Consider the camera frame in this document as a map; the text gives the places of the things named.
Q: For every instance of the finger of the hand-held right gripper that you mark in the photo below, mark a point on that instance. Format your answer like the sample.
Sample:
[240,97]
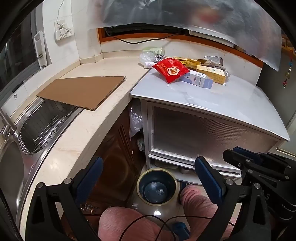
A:
[245,151]
[235,158]

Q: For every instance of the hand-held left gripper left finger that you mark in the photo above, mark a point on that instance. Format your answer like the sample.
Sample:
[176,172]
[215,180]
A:
[91,178]

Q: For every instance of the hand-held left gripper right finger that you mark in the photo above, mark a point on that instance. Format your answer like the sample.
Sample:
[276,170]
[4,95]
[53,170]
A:
[208,180]

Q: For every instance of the blue white carton box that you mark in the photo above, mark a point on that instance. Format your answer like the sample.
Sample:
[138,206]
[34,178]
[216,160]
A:
[196,80]

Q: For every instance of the clear plastic bag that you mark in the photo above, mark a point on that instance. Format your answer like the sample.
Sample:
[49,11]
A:
[135,120]
[146,56]

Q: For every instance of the person's right leg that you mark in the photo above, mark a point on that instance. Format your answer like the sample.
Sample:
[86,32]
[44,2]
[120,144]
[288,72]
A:
[196,201]

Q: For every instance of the person's leg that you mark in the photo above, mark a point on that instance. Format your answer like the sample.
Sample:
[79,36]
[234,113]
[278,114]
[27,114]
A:
[120,222]
[196,201]

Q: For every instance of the brown wooden cabinet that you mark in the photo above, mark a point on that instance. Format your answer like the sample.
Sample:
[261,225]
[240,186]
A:
[111,157]

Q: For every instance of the white cabinet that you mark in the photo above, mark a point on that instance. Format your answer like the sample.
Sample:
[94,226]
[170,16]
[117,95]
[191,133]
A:
[208,129]

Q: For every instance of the person's left leg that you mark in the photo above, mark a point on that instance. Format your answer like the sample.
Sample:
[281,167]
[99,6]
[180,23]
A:
[120,222]

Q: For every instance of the blue plastic stool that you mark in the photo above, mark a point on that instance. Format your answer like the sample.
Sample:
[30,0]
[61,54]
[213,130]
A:
[180,229]

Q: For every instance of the white cloth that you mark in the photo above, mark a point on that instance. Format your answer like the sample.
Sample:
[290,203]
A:
[140,144]

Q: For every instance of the steel sink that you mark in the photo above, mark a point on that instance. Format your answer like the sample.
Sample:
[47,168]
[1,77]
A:
[11,166]

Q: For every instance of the yellow white carton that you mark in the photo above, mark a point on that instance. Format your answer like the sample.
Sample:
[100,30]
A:
[211,75]

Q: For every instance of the beaded ornament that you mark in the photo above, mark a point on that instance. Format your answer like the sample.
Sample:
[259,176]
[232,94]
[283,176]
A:
[287,74]

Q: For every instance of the brown cardboard sheet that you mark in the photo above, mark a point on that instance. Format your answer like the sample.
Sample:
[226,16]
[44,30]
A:
[81,90]

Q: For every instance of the silver foil pouch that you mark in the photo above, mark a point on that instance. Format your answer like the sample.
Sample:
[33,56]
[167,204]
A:
[214,59]

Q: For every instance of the steel faucet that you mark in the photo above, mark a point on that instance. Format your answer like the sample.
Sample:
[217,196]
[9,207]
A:
[5,126]

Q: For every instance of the small yellow box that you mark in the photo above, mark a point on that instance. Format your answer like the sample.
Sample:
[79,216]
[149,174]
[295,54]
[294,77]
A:
[193,64]

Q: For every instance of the red snack bag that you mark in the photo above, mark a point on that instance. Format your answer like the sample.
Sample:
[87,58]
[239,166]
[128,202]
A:
[171,69]

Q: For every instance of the yellow spice box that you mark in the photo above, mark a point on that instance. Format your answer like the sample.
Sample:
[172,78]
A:
[180,60]

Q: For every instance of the small white bottle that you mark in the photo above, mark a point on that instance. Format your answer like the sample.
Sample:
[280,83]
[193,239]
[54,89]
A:
[148,65]

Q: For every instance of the crumpled foil ball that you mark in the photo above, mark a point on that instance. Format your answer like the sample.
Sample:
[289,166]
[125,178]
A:
[159,57]

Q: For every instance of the white ribbed panel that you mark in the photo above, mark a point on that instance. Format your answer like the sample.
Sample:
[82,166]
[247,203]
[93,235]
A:
[42,51]

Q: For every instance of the dark sliding window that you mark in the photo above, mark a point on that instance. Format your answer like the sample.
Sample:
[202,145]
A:
[20,58]

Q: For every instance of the white power strip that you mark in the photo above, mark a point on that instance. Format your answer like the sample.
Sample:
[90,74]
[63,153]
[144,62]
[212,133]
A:
[61,34]

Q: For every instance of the translucent plastic film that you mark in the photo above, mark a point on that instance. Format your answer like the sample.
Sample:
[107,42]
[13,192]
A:
[161,11]

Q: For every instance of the wooden window frame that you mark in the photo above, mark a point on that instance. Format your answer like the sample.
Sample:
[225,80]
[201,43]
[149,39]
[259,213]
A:
[103,38]

